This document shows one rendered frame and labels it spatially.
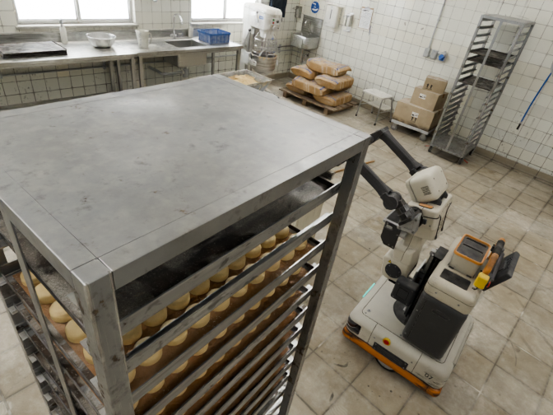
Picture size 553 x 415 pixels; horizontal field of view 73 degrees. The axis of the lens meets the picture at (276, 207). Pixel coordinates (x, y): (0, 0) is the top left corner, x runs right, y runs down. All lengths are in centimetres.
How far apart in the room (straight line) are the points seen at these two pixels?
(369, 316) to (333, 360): 37
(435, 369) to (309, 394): 75
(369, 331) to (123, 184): 215
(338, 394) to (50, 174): 218
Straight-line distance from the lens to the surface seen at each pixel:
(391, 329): 255
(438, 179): 220
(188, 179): 59
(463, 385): 291
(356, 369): 265
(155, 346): 65
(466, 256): 223
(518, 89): 622
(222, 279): 87
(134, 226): 50
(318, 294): 111
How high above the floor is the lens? 212
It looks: 34 degrees down
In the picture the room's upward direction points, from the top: 9 degrees clockwise
